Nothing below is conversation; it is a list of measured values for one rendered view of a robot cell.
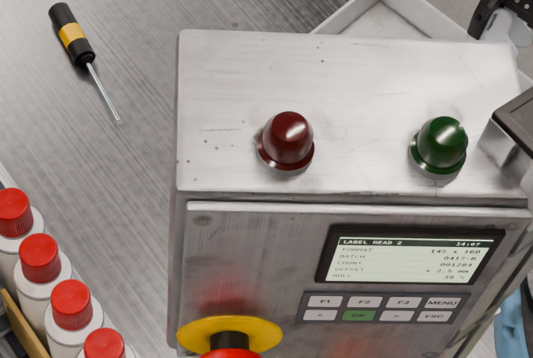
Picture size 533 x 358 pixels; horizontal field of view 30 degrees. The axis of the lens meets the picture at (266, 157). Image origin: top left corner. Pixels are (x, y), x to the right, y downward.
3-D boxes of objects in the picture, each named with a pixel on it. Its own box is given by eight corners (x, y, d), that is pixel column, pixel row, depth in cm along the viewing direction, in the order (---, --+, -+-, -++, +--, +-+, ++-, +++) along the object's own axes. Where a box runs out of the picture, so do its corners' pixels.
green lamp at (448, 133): (404, 132, 46) (416, 103, 44) (459, 133, 47) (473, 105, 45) (411, 179, 45) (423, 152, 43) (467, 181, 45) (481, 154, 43)
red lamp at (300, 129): (255, 127, 46) (260, 98, 44) (311, 128, 46) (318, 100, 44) (256, 175, 44) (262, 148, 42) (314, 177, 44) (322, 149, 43)
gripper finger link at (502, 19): (492, 94, 111) (529, 31, 105) (449, 66, 113) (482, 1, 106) (504, 83, 113) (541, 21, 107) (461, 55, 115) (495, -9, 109)
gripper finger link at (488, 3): (472, 45, 108) (506, -20, 102) (460, 38, 109) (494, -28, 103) (490, 29, 111) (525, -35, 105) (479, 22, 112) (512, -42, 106)
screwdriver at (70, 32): (47, 19, 130) (45, 4, 127) (69, 12, 131) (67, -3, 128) (109, 135, 121) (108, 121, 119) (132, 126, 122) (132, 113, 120)
